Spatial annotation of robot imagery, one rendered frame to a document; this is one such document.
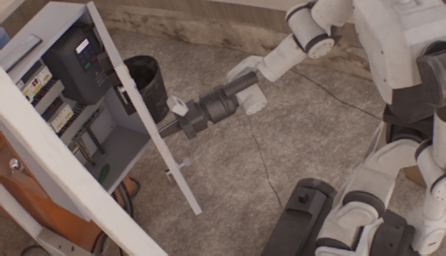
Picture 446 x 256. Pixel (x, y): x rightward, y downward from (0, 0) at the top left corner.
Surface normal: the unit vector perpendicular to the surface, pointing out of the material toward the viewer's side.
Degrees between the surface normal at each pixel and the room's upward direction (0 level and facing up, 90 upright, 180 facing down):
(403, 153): 90
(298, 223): 0
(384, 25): 42
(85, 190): 81
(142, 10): 28
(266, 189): 0
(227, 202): 0
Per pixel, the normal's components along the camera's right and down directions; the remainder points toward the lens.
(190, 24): -0.52, 0.63
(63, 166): 0.73, 0.11
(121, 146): -0.30, -0.68
